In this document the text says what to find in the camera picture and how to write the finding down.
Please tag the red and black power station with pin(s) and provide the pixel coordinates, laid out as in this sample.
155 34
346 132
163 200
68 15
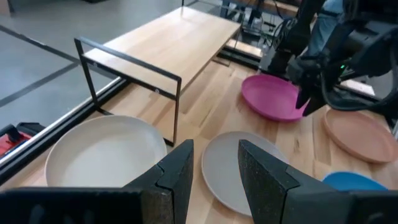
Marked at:
12 141

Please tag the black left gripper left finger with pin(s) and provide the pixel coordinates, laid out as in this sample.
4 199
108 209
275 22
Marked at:
168 186

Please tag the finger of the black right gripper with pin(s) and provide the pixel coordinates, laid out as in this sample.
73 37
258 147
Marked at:
314 104
303 99

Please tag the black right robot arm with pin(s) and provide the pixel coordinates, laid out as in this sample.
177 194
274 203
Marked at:
370 49

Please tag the blue plate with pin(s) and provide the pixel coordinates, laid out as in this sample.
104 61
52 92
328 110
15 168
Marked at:
351 183

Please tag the wooden shelf with black frame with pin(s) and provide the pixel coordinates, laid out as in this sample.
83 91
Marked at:
174 43

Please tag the grey plate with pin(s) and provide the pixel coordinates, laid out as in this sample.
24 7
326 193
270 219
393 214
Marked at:
224 168

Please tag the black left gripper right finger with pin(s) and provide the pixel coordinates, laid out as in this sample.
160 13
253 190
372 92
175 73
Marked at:
267 186

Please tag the terracotta plate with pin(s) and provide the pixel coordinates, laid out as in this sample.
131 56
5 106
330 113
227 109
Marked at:
360 137

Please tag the person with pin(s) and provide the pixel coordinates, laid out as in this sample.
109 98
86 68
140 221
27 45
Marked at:
323 28

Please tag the cream plate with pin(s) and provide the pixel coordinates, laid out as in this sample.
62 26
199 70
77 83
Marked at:
105 149

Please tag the magenta plate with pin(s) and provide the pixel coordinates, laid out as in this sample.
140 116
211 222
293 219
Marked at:
270 96

